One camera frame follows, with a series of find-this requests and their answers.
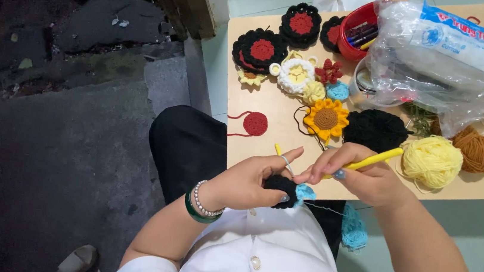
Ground person's right hand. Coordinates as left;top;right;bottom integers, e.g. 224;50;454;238
291;137;413;213

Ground brown yarn ball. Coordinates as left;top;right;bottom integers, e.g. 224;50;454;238
426;117;484;175

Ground red plastic cup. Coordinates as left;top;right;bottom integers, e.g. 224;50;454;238
335;0;382;64

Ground small red crochet flower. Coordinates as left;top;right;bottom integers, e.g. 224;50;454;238
312;56;346;87

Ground large crochet sunflower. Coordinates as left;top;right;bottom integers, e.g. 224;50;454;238
290;94;353;153

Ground bunch of pens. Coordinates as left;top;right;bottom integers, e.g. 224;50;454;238
343;18;380;52

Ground white round container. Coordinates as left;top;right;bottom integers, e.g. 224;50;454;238
347;57;408;114

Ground pale yellow yarn ball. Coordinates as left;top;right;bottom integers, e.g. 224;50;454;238
394;131;466;198

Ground small yellow brown crochet flower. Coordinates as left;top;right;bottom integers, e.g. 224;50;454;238
236;68;269;89

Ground yellow crochet hook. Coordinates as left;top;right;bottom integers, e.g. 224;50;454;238
321;139;405;188

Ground beige shoe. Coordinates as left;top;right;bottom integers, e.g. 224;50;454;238
52;241;100;272

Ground dark green yarn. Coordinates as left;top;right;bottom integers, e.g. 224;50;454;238
399;101;437;139

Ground white button shirt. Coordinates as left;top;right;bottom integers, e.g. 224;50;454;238
113;185;484;272

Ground light blue yarn strand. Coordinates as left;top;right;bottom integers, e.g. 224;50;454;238
274;154;352;217

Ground green jade bangle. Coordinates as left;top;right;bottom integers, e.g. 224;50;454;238
182;190;224;225

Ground black yarn ball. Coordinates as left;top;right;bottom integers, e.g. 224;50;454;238
340;105;413;158

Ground cotton wool pack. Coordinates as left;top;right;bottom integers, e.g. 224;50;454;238
405;0;484;79

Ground black and red crochet flower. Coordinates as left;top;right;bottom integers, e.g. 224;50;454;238
318;13;348;55
277;0;324;51

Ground small blue crochet piece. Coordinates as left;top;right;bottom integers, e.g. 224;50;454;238
324;79;352;103

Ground stacked black red crochet flowers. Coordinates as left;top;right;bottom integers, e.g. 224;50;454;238
229;25;291;77

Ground black trousers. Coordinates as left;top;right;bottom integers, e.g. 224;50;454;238
137;101;355;260

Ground white pearl bracelet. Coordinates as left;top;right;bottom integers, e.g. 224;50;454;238
191;179;229;219

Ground clear plastic bag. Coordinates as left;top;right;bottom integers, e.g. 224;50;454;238
356;0;484;142

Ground light blue yarn ball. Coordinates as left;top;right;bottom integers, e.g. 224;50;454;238
338;203;372;253

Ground black and blue crochet piece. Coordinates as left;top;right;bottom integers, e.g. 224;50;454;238
261;173;319;214

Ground red crochet circle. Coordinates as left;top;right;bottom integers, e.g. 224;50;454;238
225;108;270;141

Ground white and yellow crochet flower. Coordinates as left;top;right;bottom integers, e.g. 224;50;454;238
266;48;320;98

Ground person's left hand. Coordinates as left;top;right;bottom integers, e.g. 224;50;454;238
198;136;305;220

